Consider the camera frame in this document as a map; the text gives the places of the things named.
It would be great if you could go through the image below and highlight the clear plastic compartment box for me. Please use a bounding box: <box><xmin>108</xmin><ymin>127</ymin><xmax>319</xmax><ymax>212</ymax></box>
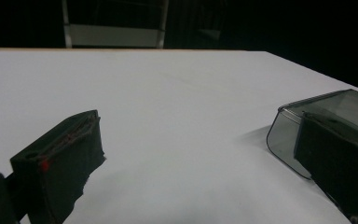
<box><xmin>266</xmin><ymin>88</ymin><xmax>358</xmax><ymax>180</ymax></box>

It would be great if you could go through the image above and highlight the white table mat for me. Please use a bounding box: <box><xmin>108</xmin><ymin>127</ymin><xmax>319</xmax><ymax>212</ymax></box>
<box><xmin>0</xmin><ymin>49</ymin><xmax>358</xmax><ymax>224</ymax></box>

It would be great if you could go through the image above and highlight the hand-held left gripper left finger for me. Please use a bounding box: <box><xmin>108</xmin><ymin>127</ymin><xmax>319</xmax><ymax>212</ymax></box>
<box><xmin>9</xmin><ymin>109</ymin><xmax>107</xmax><ymax>224</ymax></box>

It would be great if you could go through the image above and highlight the white metal stand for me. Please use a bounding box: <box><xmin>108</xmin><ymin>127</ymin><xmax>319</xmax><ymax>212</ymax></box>
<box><xmin>61</xmin><ymin>0</ymin><xmax>170</xmax><ymax>49</ymax></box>

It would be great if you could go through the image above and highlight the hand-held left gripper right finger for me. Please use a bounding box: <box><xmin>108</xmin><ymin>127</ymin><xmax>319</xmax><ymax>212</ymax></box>
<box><xmin>293</xmin><ymin>111</ymin><xmax>358</xmax><ymax>224</ymax></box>

